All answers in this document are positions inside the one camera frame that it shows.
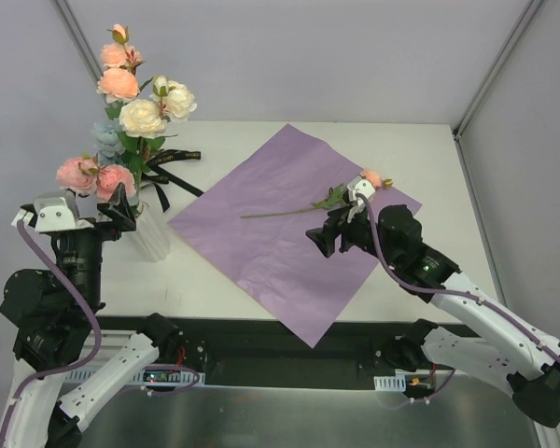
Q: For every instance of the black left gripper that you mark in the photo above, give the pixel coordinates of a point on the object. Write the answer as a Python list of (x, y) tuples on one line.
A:
[(81, 231)]

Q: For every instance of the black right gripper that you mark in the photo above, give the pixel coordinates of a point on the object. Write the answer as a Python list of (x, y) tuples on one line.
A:
[(345, 229)]

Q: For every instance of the orange artificial flower stem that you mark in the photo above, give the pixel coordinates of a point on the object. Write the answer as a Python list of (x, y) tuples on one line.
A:
[(336, 197)]

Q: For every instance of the pink artificial flower stem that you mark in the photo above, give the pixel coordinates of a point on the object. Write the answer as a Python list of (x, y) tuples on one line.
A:
[(86, 176)]

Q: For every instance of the black ribbon gold lettering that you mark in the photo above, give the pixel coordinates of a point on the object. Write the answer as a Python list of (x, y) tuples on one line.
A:
[(156, 176)]

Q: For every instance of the blue artificial flower stem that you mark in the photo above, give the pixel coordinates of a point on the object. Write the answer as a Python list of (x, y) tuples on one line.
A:
[(106, 136)]

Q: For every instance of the purple tissue paper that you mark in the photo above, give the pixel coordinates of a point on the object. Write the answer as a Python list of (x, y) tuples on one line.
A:
[(228, 267)]

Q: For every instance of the white pink flower stem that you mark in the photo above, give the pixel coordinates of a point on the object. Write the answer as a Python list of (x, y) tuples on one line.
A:
[(143, 123)]

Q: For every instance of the peach artificial flower stem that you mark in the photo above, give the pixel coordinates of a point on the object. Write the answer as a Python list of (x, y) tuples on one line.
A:
[(118, 83)]

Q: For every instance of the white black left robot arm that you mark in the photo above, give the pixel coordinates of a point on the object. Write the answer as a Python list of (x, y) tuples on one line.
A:
[(54, 311)]

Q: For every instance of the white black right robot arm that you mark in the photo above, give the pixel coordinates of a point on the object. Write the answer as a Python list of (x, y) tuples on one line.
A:
[(512, 355)]

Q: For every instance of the white ribbed vase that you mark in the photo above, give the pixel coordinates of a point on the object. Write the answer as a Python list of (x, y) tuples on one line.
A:
[(151, 238)]

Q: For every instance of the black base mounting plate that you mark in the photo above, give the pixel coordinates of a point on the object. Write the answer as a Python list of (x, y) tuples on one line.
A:
[(264, 353)]

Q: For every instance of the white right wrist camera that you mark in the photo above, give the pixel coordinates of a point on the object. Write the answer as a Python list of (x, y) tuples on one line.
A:
[(358, 191)]

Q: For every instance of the white right cable duct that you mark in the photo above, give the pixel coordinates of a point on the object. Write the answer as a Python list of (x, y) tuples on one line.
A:
[(394, 383)]

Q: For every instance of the white cable duct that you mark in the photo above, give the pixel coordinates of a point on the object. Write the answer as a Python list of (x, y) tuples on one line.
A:
[(165, 378), (394, 383)]

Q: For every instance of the white left cable duct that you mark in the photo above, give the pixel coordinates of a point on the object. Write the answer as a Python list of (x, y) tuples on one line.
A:
[(165, 378)]

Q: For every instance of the aluminium left corner post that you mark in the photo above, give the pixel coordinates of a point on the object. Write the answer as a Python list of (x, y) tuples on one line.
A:
[(80, 42)]

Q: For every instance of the aluminium corner post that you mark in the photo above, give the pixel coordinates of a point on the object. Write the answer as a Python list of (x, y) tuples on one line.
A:
[(517, 33), (80, 42)]

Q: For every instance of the aluminium right corner post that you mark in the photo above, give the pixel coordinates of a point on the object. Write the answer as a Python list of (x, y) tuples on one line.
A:
[(517, 33)]

